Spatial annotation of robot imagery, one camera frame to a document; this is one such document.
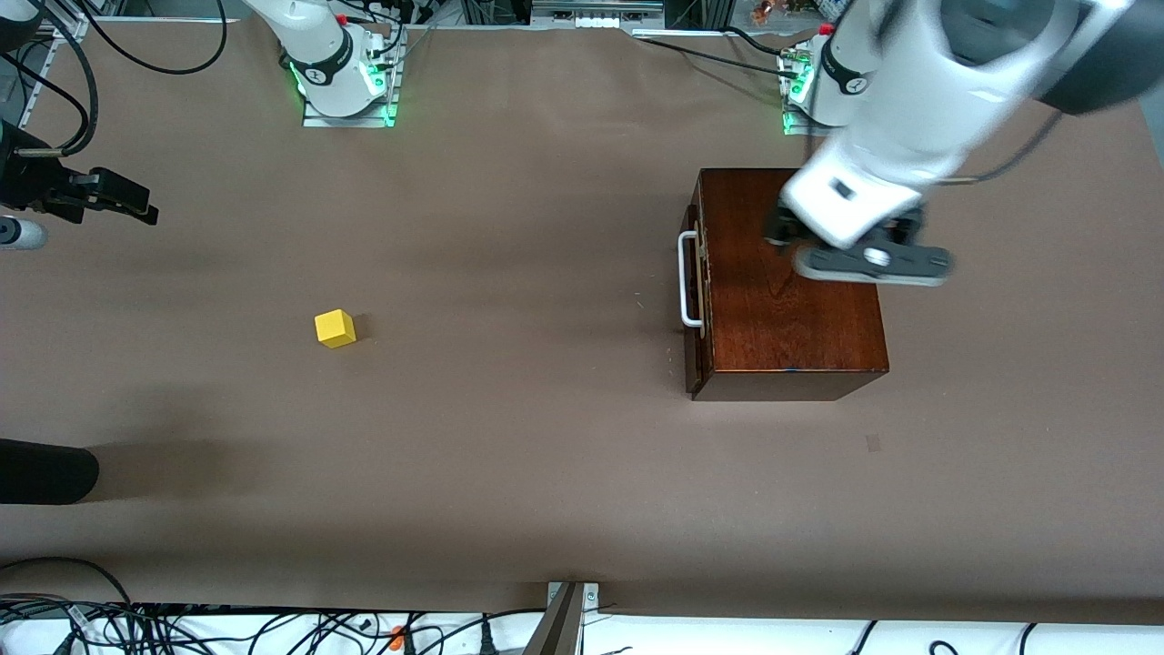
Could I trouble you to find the wooden drawer with white handle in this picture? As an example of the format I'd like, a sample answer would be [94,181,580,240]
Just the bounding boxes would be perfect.
[678,205,716,395]

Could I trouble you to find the yellow cube block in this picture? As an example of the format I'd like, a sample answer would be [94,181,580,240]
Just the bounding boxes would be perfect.
[315,309,357,349]

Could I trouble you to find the dark brown wooden cabinet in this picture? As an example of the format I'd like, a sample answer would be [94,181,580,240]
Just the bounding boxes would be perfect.
[688,168,889,402]

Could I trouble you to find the colourful small objects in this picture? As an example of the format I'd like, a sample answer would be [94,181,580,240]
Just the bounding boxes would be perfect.
[749,0,824,25]

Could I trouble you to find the black padded cylinder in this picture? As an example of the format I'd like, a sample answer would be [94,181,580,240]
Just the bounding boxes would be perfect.
[0,438,99,506]

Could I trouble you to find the grey box with white plugs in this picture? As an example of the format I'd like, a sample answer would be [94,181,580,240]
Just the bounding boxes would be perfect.
[531,0,667,29]

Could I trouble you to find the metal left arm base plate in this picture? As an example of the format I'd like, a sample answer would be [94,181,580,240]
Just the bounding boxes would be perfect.
[780,50,879,138]

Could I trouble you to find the aluminium frame profile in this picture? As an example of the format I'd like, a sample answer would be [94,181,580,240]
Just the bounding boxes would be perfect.
[9,0,88,145]

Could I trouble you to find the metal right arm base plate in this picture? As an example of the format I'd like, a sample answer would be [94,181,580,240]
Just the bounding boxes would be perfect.
[302,35,402,129]

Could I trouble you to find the grey aluminium bracket beam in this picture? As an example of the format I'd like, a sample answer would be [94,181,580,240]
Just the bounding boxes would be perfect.
[523,582,601,655]

